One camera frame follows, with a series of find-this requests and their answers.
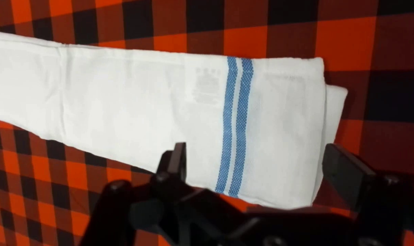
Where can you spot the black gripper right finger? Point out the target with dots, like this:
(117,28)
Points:
(352,180)

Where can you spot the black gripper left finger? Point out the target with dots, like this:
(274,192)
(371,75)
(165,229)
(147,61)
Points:
(173,163)

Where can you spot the white towel with blue stripes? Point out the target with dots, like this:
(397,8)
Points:
(254,129)

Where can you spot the orange black checkered tablecloth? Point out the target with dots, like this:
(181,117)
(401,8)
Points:
(46,191)

